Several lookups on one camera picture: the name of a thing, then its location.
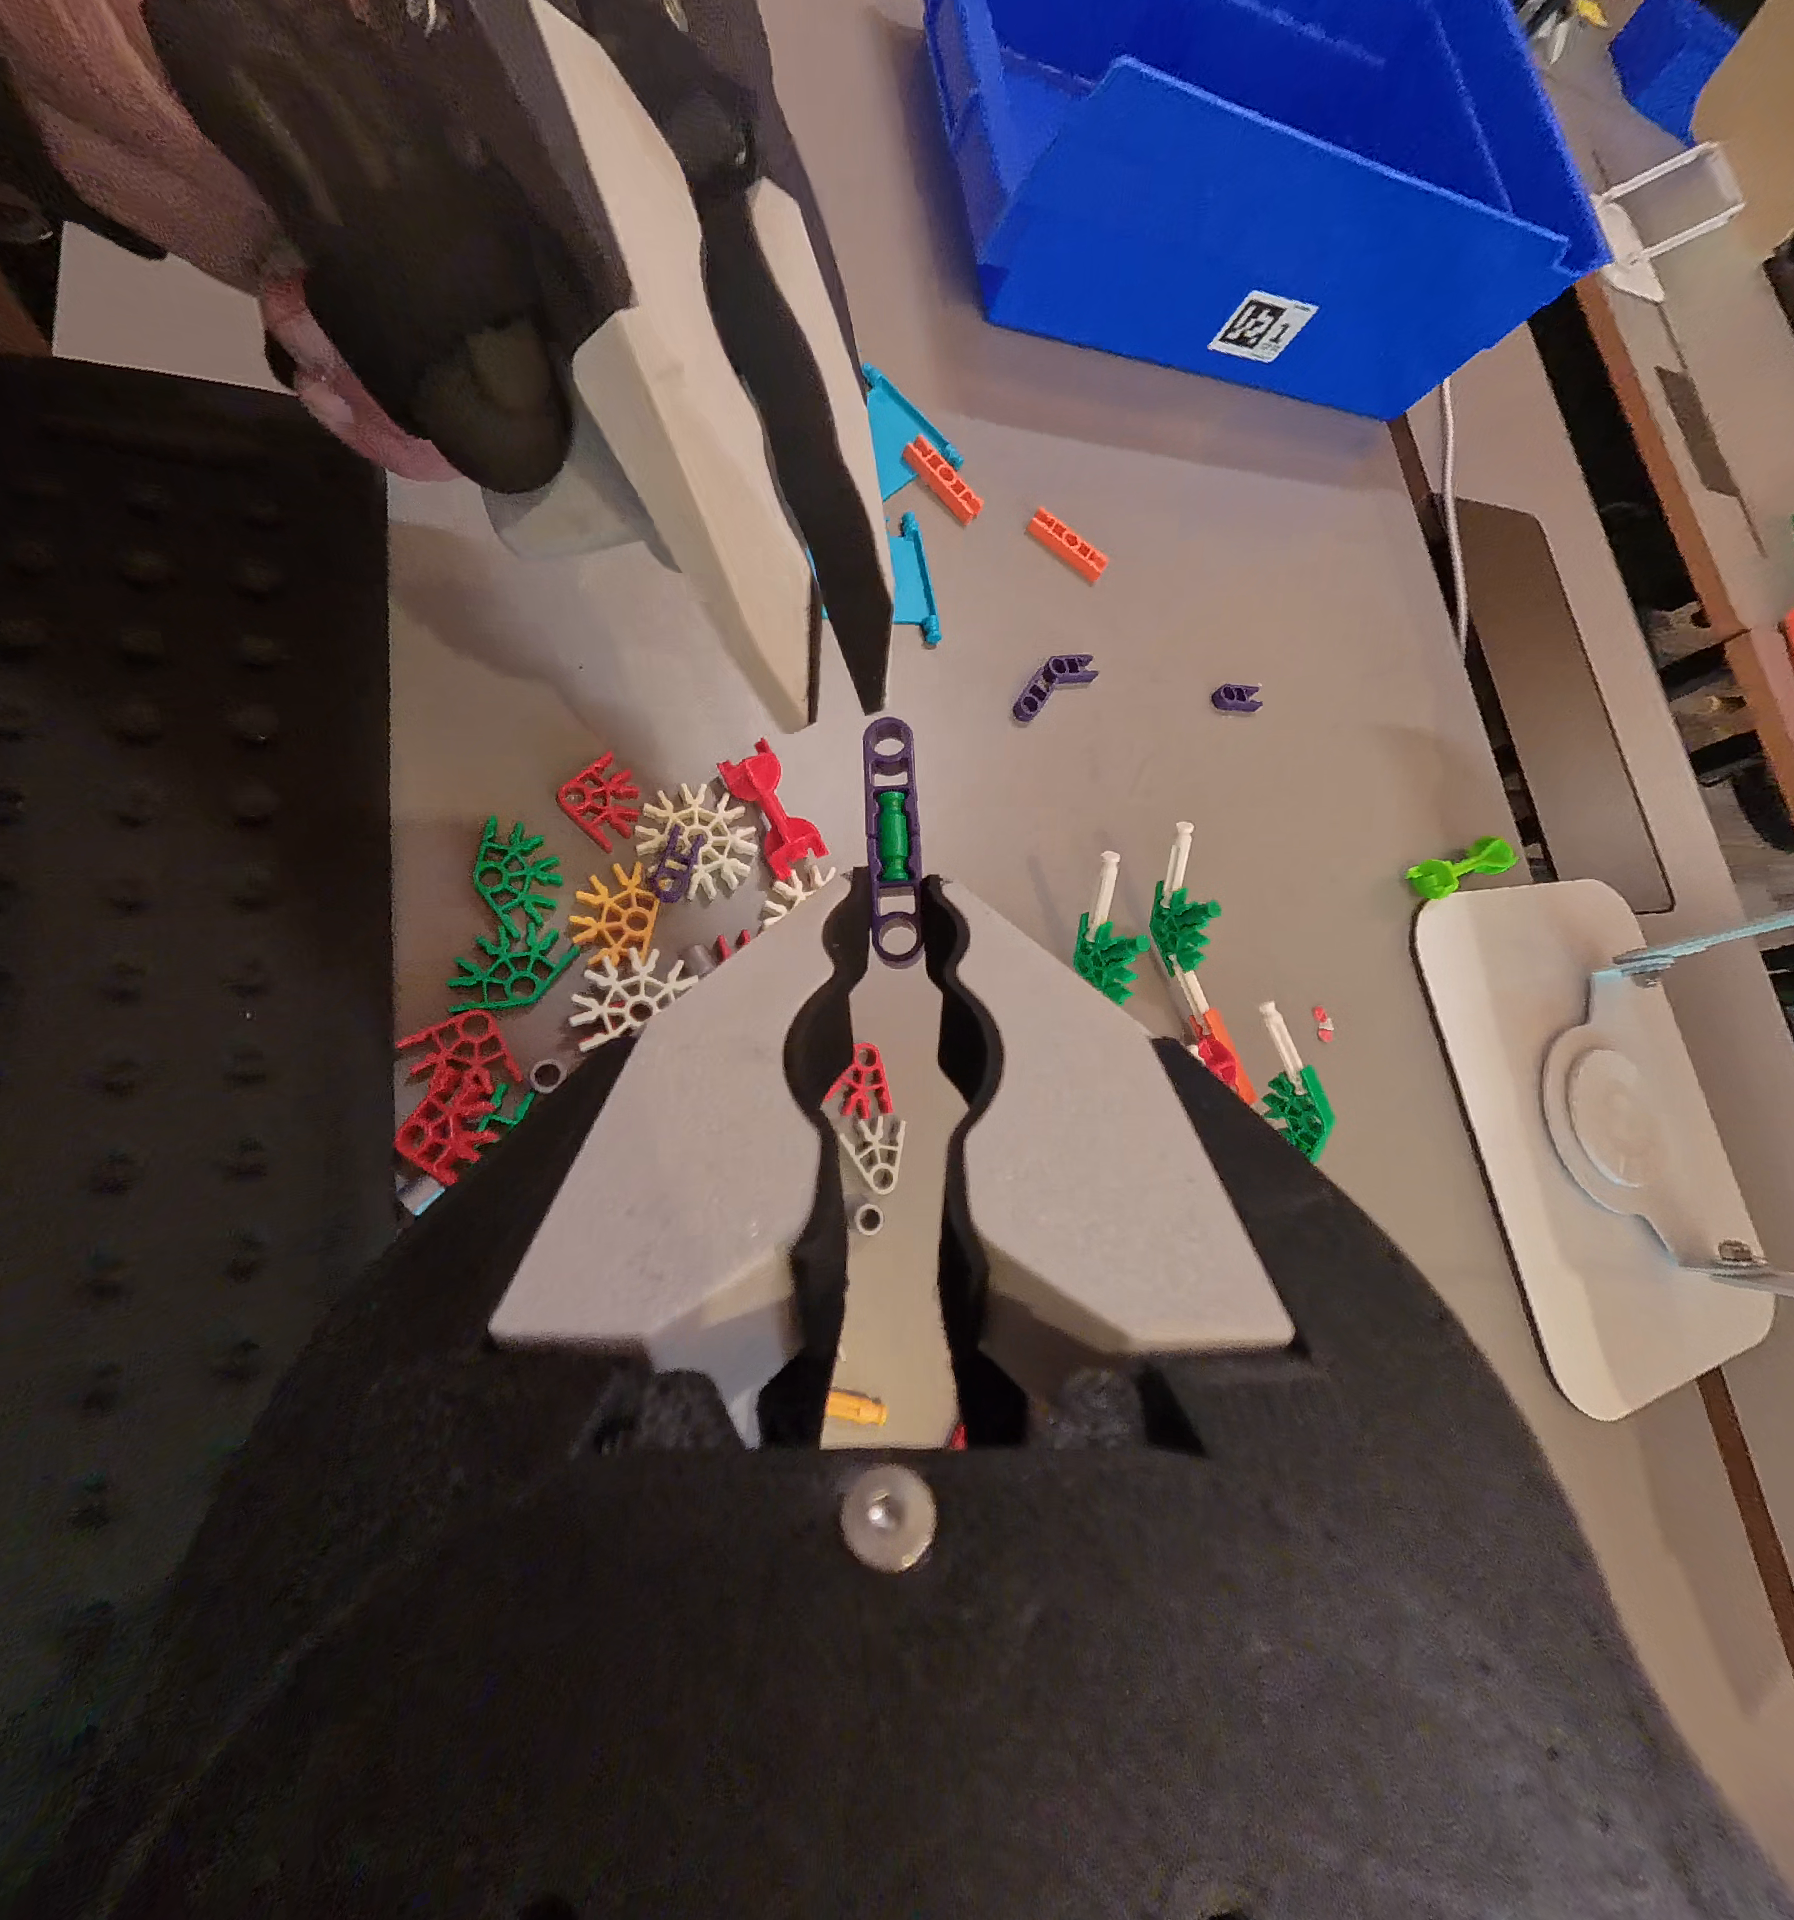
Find red toy spool piece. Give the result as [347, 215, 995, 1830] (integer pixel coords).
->
[717, 739, 836, 885]

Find blue storage crate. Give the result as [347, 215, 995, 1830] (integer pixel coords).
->
[1606, 0, 1739, 145]

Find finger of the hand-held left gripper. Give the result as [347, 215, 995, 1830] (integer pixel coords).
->
[483, 0, 821, 735]
[702, 178, 901, 716]

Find joined purple toy connectors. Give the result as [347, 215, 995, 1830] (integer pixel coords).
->
[1007, 653, 1099, 728]

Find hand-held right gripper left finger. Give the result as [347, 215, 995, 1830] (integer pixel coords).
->
[487, 870, 884, 1371]

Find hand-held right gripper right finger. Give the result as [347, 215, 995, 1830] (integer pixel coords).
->
[923, 876, 1299, 1393]

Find black perforated panel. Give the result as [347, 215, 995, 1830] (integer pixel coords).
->
[0, 350, 395, 1920]

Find toy rail assembly with spool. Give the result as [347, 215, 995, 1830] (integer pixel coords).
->
[1148, 820, 1336, 1164]

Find beige chair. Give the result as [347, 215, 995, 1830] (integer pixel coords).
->
[1692, 0, 1794, 256]

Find blue plastic bin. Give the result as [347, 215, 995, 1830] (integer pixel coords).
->
[923, 0, 1616, 423]

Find person's left hand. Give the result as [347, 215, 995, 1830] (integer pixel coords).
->
[0, 0, 464, 485]

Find cyan toy panel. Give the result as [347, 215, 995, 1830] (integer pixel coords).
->
[811, 514, 946, 647]
[858, 364, 966, 503]

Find yellow toy connector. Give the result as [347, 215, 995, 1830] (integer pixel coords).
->
[565, 860, 666, 970]

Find lime green toy spool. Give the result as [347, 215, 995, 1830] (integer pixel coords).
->
[1403, 835, 1522, 901]

